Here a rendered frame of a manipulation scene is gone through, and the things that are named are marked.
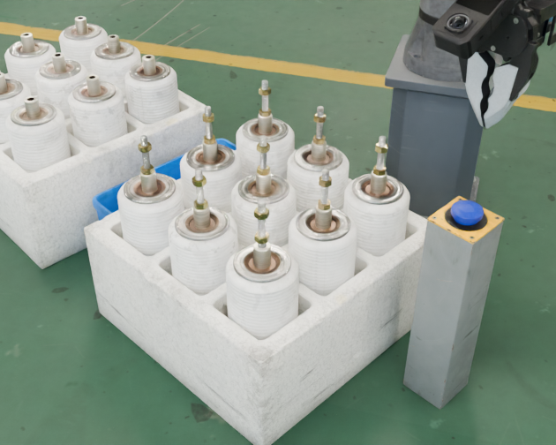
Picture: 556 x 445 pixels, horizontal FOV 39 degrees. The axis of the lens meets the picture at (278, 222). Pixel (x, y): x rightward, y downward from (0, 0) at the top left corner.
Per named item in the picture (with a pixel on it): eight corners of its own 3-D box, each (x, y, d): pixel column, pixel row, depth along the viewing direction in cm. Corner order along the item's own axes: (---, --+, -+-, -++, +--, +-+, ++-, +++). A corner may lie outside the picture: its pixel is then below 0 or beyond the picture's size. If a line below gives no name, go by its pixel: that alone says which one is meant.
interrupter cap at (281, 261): (249, 240, 106) (249, 237, 106) (300, 256, 104) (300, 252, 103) (222, 274, 101) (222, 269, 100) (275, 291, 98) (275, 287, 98)
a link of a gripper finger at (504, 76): (530, 122, 92) (547, 49, 87) (502, 140, 89) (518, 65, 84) (507, 112, 94) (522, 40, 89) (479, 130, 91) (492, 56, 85)
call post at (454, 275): (430, 359, 122) (458, 197, 104) (468, 384, 119) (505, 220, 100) (401, 384, 118) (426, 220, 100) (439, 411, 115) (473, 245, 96)
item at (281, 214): (240, 306, 122) (236, 213, 111) (229, 267, 129) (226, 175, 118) (300, 297, 123) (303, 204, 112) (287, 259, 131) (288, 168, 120)
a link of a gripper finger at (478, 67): (507, 112, 94) (522, 40, 89) (479, 130, 91) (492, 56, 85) (484, 103, 96) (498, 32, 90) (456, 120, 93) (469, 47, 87)
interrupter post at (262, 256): (258, 257, 103) (258, 237, 101) (274, 262, 103) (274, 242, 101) (250, 267, 102) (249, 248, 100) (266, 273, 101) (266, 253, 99)
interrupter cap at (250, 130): (248, 117, 132) (248, 114, 132) (292, 123, 131) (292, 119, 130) (236, 140, 126) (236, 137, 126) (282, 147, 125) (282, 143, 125)
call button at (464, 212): (461, 207, 102) (463, 194, 101) (487, 221, 100) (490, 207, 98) (442, 221, 100) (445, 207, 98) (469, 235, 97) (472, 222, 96)
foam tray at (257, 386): (266, 213, 152) (266, 133, 141) (431, 313, 131) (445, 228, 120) (98, 313, 130) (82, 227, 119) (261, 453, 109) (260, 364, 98)
